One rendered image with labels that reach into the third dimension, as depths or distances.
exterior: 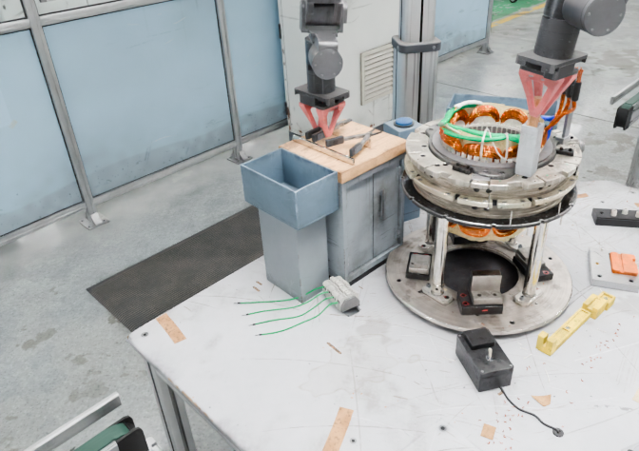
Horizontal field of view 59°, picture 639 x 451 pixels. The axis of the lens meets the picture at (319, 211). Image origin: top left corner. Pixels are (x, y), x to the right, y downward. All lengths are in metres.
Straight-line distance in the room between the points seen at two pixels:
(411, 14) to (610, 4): 0.71
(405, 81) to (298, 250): 0.60
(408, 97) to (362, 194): 0.45
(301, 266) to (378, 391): 0.29
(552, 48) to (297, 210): 0.50
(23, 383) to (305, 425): 1.59
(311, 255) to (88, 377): 1.36
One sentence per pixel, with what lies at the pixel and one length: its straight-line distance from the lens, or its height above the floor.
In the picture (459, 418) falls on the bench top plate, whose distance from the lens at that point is 1.00.
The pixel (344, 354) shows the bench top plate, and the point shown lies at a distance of 1.08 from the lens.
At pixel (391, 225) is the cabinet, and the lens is 1.27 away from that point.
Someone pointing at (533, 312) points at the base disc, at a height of 0.80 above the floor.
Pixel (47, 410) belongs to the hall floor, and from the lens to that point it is 2.28.
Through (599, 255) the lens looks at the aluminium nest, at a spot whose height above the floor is 0.80.
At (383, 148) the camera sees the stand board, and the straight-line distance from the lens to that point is 1.16.
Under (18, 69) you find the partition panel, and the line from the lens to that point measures 2.91.
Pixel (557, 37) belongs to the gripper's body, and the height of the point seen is 1.33.
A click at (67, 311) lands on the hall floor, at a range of 2.67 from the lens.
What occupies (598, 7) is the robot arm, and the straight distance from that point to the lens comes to 0.85.
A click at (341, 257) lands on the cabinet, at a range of 1.18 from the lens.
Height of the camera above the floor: 1.55
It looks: 31 degrees down
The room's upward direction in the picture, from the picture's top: 3 degrees counter-clockwise
